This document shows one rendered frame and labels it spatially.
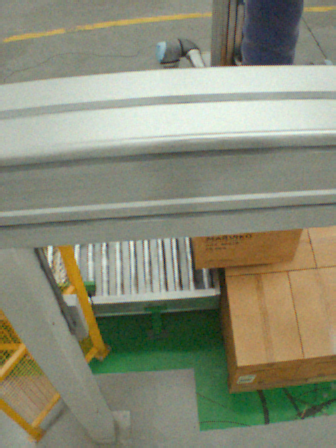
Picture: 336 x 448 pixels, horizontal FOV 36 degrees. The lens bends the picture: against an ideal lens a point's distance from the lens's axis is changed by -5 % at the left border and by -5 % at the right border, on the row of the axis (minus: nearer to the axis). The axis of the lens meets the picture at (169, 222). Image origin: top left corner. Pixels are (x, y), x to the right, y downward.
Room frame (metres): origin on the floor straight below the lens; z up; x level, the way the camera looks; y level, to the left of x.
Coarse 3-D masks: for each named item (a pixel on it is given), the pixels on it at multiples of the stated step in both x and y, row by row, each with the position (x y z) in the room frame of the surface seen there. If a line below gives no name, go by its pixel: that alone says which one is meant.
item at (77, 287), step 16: (64, 256) 1.31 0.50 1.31; (80, 288) 1.31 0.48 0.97; (80, 304) 1.31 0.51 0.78; (16, 336) 0.97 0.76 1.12; (96, 336) 1.31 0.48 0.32; (16, 352) 0.93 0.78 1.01; (96, 352) 1.32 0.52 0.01; (32, 368) 0.94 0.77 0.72; (0, 400) 0.71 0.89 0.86; (16, 400) 0.79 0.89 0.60; (48, 400) 0.90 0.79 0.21; (16, 416) 0.71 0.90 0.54; (32, 432) 0.70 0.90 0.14
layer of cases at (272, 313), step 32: (320, 256) 1.72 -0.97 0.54; (224, 288) 1.58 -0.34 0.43; (256, 288) 1.51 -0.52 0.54; (288, 288) 1.50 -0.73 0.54; (320, 288) 1.49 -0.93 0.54; (224, 320) 1.45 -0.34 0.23; (256, 320) 1.29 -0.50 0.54; (288, 320) 1.28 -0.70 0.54; (320, 320) 1.27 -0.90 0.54; (256, 352) 1.09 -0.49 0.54; (288, 352) 1.08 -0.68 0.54; (320, 352) 1.06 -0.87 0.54
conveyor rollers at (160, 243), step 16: (144, 240) 1.88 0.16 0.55; (160, 240) 1.88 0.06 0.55; (176, 240) 1.88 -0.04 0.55; (48, 256) 1.77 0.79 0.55; (80, 256) 1.78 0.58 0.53; (144, 256) 1.76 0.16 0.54; (160, 256) 1.76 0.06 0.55; (176, 256) 1.75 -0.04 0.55; (192, 256) 1.75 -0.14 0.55; (64, 272) 1.65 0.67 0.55; (80, 272) 1.66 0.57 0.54; (144, 272) 1.65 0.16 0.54; (160, 272) 1.64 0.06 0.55; (176, 272) 1.64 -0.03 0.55; (192, 272) 1.64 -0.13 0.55; (208, 272) 1.63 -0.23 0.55; (160, 288) 1.54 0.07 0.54; (176, 288) 1.53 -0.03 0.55; (192, 288) 1.53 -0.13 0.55
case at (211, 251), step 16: (192, 240) 1.77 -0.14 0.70; (208, 240) 1.59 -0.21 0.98; (224, 240) 1.60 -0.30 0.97; (240, 240) 1.60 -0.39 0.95; (256, 240) 1.61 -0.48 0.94; (272, 240) 1.61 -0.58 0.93; (288, 240) 1.62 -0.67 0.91; (208, 256) 1.59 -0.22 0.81; (224, 256) 1.60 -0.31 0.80; (240, 256) 1.60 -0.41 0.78; (256, 256) 1.61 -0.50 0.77; (272, 256) 1.61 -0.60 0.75; (288, 256) 1.62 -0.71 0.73
